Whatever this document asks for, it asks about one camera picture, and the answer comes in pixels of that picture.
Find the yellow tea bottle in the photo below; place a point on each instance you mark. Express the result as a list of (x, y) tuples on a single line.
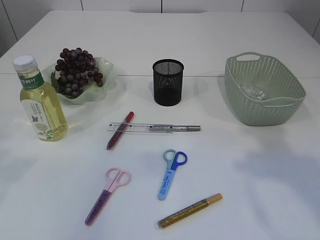
[(40, 101)]

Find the clear plastic ruler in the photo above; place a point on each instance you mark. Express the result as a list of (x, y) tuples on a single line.
[(134, 128)]

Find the clear plastic sheet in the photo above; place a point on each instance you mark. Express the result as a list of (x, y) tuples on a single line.
[(253, 91)]

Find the silver glitter marker pen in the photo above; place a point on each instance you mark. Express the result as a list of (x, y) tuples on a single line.
[(168, 128)]

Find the gold glitter marker pen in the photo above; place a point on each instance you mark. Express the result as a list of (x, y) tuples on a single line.
[(188, 211)]

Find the pink purple capped scissors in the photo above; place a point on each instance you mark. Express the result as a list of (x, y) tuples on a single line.
[(115, 178)]

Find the red marker pen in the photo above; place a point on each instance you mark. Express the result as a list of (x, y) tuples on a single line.
[(120, 130)]

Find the black mesh pen holder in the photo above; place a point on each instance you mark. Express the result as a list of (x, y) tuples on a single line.
[(167, 82)]

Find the purple grape bunch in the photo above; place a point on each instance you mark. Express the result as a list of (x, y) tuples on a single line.
[(75, 70)]

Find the green wavy glass plate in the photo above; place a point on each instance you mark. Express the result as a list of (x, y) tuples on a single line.
[(92, 93)]

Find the green plastic woven basket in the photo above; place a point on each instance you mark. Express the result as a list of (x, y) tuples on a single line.
[(285, 93)]

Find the blue capped scissors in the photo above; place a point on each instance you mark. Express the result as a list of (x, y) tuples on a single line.
[(174, 159)]

